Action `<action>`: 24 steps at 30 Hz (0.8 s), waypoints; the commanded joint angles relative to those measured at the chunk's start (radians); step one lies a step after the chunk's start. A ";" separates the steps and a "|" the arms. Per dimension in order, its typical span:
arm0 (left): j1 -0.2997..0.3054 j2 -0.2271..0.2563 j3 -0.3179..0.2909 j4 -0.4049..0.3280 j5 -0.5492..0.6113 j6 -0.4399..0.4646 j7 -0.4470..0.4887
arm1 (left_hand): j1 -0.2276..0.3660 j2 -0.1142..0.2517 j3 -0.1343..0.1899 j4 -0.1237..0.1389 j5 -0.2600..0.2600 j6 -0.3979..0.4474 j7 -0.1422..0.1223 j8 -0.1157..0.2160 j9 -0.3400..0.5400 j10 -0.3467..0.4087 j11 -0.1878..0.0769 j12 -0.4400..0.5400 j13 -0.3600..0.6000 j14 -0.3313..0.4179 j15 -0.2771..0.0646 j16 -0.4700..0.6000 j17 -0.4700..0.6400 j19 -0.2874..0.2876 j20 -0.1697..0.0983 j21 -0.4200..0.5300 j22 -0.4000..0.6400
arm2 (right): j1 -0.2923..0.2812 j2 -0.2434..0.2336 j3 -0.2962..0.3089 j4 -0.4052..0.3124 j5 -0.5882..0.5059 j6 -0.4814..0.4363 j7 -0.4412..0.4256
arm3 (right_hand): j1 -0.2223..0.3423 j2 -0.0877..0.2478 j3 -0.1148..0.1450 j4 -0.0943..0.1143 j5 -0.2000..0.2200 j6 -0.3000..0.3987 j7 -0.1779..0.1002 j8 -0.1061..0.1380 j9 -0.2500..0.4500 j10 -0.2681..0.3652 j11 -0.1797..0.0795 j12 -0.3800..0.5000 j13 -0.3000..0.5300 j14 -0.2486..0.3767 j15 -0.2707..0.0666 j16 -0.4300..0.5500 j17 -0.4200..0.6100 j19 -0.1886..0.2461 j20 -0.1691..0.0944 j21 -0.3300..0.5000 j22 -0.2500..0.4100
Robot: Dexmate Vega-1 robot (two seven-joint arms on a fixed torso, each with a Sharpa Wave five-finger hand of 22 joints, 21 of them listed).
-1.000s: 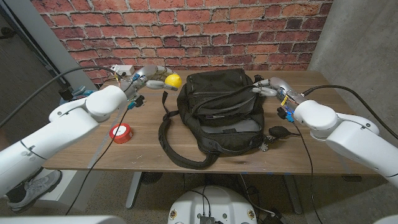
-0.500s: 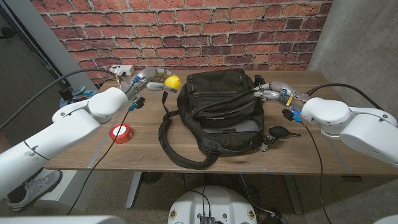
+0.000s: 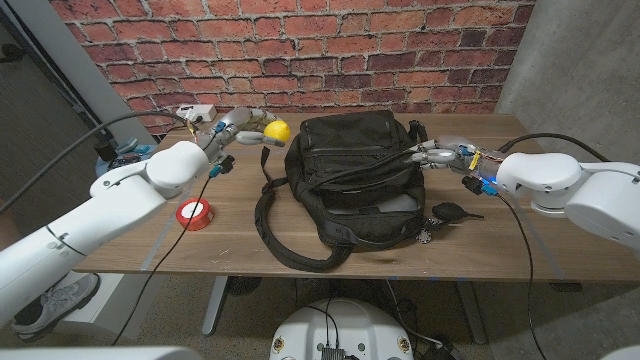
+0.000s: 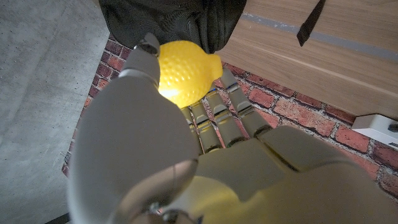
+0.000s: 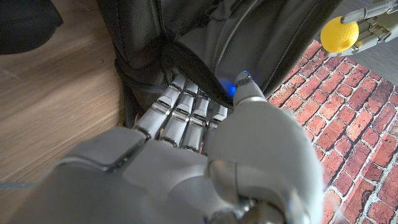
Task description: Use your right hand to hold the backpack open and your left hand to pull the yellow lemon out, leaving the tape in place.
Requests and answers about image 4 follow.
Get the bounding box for black backpack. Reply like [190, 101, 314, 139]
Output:
[98, 0, 326, 54]

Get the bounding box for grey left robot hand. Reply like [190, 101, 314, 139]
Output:
[67, 32, 398, 224]

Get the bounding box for red brick print backdrop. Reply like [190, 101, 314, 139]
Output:
[61, 34, 398, 200]

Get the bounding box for white power strip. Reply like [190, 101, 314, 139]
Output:
[351, 114, 398, 150]

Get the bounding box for yellow lemon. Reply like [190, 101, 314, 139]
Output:
[157, 40, 224, 109]

